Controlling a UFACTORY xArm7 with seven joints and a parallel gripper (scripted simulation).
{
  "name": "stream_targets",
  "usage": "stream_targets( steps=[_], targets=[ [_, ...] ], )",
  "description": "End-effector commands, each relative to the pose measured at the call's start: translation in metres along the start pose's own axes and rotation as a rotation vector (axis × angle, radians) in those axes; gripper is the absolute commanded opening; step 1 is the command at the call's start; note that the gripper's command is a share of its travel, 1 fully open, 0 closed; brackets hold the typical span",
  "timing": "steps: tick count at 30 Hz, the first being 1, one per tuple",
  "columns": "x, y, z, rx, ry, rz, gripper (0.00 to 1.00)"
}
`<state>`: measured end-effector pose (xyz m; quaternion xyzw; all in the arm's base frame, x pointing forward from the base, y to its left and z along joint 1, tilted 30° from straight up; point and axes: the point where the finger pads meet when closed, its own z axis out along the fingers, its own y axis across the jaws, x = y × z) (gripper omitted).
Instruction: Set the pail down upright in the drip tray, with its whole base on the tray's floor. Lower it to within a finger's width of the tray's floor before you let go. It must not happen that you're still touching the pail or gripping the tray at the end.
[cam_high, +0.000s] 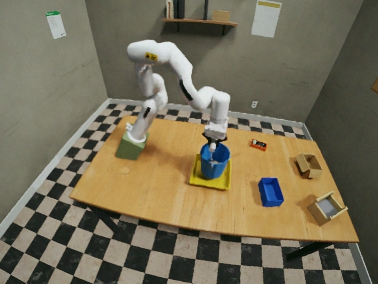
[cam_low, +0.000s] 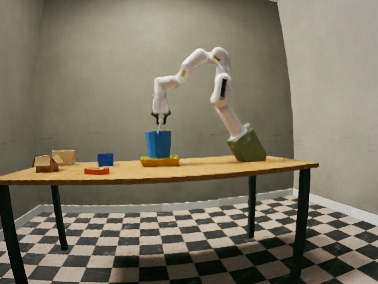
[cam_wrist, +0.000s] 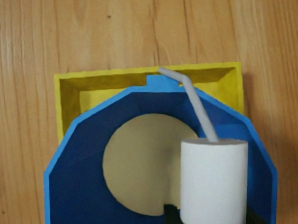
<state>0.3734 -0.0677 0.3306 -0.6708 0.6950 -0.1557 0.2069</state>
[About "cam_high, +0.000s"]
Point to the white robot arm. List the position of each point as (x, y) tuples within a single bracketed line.
[(149, 53)]

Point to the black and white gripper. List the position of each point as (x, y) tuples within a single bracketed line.
[(209, 136)]

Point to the blue open bin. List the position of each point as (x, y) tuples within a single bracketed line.
[(273, 192)]

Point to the blue pail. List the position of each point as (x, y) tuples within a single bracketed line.
[(219, 158)]

